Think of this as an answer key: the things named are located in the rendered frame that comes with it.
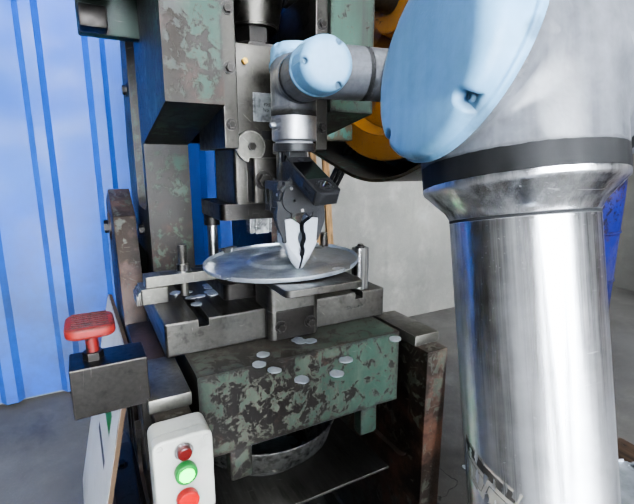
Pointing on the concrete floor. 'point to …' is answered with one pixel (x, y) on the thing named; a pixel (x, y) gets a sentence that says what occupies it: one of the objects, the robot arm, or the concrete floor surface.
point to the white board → (104, 435)
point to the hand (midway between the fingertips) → (300, 261)
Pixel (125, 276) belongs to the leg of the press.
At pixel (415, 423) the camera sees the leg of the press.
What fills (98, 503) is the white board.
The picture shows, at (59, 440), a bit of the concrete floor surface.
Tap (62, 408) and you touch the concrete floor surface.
